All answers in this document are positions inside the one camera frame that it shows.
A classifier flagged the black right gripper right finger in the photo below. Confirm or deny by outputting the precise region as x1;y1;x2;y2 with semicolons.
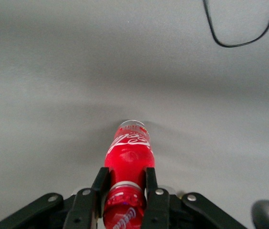
141;167;247;229

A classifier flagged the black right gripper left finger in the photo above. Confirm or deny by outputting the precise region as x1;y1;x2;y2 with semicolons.
0;167;111;229

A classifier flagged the red coke bottle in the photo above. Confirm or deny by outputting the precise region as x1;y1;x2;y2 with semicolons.
102;120;155;229

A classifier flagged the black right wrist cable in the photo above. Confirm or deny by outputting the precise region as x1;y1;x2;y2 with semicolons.
250;199;269;229

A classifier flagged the black cable on table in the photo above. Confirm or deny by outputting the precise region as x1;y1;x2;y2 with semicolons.
202;0;269;48

